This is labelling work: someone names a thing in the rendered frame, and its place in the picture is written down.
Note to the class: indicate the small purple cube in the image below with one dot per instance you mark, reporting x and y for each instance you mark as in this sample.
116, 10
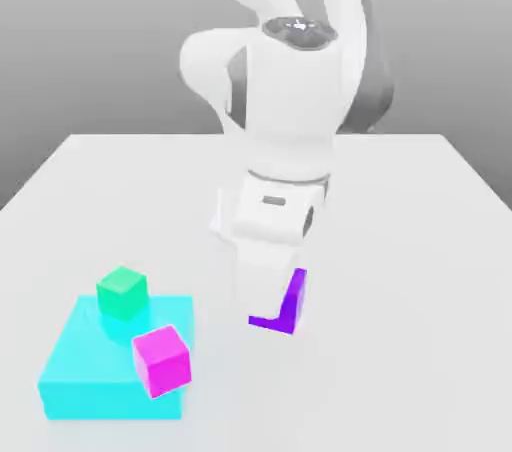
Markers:
294, 302

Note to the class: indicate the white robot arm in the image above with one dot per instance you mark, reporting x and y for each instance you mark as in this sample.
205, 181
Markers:
292, 108

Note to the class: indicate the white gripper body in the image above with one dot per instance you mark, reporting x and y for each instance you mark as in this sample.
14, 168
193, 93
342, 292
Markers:
262, 280

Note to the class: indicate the large cyan box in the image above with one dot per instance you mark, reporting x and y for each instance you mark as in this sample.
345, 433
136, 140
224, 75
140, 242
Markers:
88, 376

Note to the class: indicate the small green cube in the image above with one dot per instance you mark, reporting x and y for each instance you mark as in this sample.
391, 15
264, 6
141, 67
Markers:
120, 294

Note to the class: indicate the small magenta cube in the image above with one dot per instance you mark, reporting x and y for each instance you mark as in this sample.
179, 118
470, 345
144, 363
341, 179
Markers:
164, 362

